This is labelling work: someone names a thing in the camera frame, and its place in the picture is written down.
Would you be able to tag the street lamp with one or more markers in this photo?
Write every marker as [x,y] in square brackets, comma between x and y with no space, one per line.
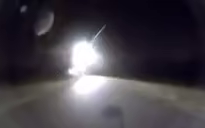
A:
[84,56]

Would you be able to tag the grey asphalt road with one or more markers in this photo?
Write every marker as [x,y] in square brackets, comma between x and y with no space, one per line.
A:
[100,103]

